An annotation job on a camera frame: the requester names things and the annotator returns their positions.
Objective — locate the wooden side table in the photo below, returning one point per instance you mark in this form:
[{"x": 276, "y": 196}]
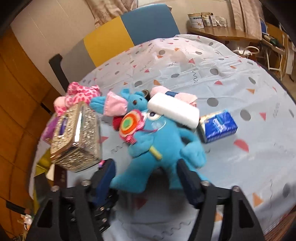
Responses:
[{"x": 223, "y": 34}]

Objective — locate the pink spotted plush toy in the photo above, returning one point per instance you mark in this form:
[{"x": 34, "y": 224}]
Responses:
[{"x": 75, "y": 94}]

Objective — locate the white tin can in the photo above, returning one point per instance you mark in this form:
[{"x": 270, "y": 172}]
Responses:
[{"x": 196, "y": 20}]

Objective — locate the small tape roll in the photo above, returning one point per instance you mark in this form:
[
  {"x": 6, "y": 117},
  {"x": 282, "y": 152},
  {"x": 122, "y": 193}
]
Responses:
[{"x": 146, "y": 93}]

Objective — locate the patterned light blue tablecloth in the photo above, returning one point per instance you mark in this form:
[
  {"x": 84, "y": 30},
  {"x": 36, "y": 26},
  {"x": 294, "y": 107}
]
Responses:
[{"x": 259, "y": 157}]

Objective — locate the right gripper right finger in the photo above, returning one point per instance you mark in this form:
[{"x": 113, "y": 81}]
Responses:
[{"x": 191, "y": 184}]

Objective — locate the multicolour fabric chair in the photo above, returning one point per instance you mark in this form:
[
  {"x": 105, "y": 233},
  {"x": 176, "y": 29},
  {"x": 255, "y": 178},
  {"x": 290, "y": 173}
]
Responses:
[{"x": 114, "y": 37}]

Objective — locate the gold ornate tissue box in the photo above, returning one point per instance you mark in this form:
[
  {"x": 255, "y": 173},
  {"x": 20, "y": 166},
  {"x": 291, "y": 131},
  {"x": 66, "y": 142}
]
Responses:
[{"x": 75, "y": 145}]

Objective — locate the pink rolled towel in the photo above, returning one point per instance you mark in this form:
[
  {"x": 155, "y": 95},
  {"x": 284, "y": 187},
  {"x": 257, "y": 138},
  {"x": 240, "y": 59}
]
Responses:
[{"x": 186, "y": 97}]

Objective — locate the blue Tempo tissue pack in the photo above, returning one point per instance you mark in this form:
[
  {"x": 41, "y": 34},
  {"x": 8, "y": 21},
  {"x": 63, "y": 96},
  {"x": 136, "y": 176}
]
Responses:
[{"x": 216, "y": 125}]

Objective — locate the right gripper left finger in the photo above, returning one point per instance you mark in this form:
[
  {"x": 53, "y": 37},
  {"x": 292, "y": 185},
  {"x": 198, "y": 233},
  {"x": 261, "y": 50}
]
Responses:
[{"x": 100, "y": 182}]

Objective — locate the purple snack box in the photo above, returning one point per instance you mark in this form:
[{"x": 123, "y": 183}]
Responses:
[{"x": 48, "y": 132}]

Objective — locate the small blue plush bear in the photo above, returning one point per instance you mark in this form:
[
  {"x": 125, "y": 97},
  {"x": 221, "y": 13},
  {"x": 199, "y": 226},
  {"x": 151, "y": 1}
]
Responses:
[{"x": 119, "y": 105}]

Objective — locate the beige patterned curtain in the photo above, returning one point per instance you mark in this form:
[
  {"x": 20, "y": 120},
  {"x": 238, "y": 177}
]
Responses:
[{"x": 105, "y": 10}]

